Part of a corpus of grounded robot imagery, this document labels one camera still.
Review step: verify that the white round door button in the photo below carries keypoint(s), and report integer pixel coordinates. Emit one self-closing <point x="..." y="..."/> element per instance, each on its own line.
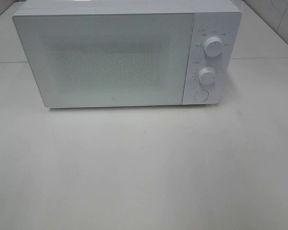
<point x="201" y="95"/>

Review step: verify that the white timer knob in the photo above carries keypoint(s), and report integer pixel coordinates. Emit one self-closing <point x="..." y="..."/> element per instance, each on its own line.
<point x="206" y="76"/>

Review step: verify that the white microwave door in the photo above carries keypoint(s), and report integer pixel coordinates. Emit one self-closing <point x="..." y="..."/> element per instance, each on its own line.
<point x="107" y="60"/>

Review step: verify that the upper white power knob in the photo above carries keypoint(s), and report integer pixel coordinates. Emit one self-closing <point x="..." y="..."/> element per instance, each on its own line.
<point x="213" y="46"/>

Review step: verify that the white microwave oven body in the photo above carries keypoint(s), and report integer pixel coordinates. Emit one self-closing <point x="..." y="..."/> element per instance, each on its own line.
<point x="210" y="17"/>

